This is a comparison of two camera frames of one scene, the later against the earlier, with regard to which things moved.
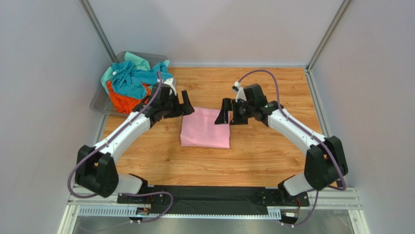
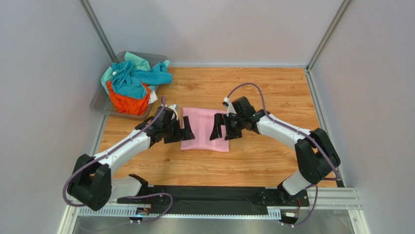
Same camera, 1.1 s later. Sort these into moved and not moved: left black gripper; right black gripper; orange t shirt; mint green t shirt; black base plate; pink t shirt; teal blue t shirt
Moved: right black gripper; left black gripper; pink t shirt
Not moved: black base plate; mint green t shirt; orange t shirt; teal blue t shirt
